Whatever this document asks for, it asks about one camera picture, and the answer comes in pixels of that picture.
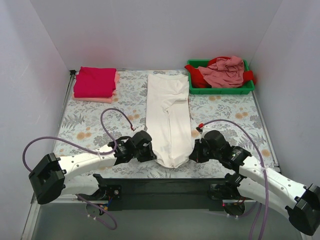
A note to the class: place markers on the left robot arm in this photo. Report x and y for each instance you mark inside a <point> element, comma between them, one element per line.
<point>67,175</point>

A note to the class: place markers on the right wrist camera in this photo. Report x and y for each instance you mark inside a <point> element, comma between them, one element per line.
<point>201,127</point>

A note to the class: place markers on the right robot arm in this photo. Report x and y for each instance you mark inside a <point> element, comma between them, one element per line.
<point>299,203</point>

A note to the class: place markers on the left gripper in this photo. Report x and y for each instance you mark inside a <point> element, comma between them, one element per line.
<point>149,154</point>

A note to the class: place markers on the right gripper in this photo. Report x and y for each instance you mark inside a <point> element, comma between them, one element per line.
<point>196,152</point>

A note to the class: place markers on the green plastic tray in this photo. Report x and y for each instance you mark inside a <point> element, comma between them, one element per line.
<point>245,89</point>

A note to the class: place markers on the crumpled pink t-shirt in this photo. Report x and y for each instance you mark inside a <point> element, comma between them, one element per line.
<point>224,73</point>

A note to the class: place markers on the aluminium frame rail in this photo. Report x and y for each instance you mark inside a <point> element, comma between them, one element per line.
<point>62,199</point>

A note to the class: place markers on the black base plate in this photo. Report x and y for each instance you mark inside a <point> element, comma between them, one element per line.
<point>163,193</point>

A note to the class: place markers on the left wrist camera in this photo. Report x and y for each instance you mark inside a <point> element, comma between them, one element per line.
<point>137,129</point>

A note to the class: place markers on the crumpled red t-shirt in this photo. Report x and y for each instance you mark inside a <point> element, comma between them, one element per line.
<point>197,79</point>

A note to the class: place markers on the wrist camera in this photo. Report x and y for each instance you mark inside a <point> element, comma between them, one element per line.
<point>137,129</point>
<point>201,127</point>

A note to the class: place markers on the white printed t-shirt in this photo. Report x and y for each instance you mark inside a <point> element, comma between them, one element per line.
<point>168,118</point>

